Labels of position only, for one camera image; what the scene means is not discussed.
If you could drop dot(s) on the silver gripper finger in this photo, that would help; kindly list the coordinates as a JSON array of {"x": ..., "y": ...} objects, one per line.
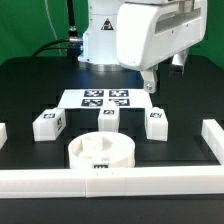
[
  {"x": 178, "y": 62},
  {"x": 150, "y": 79}
]

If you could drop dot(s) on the white round stool seat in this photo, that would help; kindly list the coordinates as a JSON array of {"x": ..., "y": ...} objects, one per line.
[{"x": 97, "y": 150}]

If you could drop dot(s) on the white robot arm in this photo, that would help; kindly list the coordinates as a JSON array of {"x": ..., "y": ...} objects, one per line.
[{"x": 99, "y": 40}]

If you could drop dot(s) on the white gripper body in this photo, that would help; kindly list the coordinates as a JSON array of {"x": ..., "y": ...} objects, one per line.
[{"x": 149, "y": 31}]

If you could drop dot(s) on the white U-shaped fence frame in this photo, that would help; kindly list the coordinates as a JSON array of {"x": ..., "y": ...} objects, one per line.
[{"x": 173, "y": 180}]

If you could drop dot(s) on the white marker tag sheet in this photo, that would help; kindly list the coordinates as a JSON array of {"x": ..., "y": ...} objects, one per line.
[{"x": 96, "y": 98}]

